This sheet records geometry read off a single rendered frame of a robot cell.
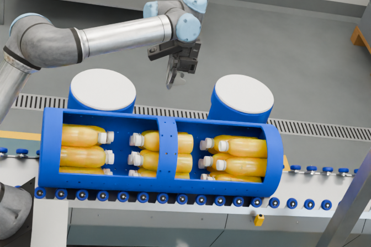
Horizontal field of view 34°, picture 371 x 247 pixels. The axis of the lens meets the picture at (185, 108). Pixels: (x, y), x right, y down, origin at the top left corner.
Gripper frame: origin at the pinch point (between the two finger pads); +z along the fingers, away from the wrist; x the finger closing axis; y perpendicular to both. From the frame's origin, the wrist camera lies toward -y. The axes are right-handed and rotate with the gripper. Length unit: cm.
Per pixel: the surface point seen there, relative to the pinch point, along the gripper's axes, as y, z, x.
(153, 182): 0.0, 32.9, -14.3
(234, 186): 30.2, 32.9, -14.3
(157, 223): 6, 56, -14
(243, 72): 114, 142, 211
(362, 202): 66, 14, -36
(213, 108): 36, 46, 46
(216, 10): 109, 142, 303
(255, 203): 43, 45, -11
